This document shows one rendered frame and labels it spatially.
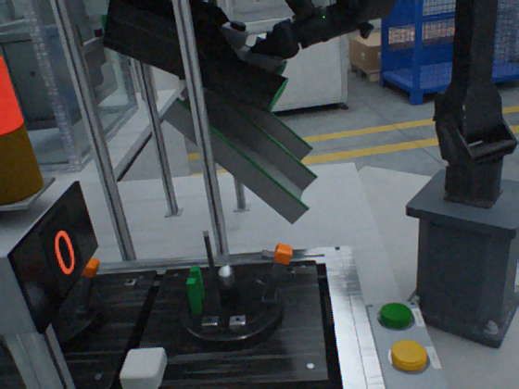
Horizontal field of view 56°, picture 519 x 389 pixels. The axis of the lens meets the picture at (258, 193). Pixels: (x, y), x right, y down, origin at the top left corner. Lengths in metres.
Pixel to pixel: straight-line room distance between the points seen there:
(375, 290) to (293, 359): 0.32
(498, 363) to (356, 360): 0.24
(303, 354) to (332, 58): 4.21
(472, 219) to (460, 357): 0.21
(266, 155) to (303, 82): 3.78
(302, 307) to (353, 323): 0.07
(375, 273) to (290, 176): 0.24
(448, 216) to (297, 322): 0.25
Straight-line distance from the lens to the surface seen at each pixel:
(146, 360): 0.62
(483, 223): 0.70
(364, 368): 0.61
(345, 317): 0.68
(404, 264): 0.96
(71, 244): 0.44
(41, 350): 0.49
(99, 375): 0.65
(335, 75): 4.75
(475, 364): 0.78
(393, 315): 0.66
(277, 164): 0.92
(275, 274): 0.63
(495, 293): 0.78
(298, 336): 0.64
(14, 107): 0.39
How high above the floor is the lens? 1.40
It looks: 26 degrees down
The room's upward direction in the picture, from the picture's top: 7 degrees counter-clockwise
